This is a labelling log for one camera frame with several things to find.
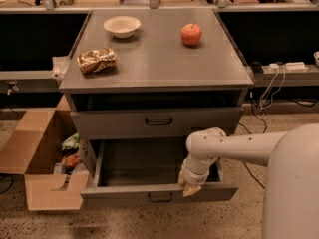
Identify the grey top drawer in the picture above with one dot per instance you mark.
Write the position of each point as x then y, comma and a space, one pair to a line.
121, 124

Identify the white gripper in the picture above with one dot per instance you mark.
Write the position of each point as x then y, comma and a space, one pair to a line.
194, 177

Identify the white power strip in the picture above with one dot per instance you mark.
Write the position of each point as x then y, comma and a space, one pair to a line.
296, 67

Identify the grey drawer cabinet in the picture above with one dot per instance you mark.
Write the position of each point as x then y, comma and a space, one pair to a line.
155, 69

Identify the red snack bag in box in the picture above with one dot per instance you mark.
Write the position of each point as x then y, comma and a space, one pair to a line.
72, 161

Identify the open cardboard box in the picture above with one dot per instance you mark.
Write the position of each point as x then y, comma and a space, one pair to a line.
34, 150

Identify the green snack bag in box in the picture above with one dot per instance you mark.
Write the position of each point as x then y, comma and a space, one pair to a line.
71, 142

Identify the red apple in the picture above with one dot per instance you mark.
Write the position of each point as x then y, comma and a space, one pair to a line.
191, 34

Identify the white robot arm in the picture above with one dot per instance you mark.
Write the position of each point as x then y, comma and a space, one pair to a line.
291, 199

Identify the grey drawer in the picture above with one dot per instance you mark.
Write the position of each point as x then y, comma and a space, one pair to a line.
121, 124
145, 171

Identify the golden snack bag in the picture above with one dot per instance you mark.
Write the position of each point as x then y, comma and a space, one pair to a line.
94, 61

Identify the white bowl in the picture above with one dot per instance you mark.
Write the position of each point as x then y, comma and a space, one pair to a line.
122, 26

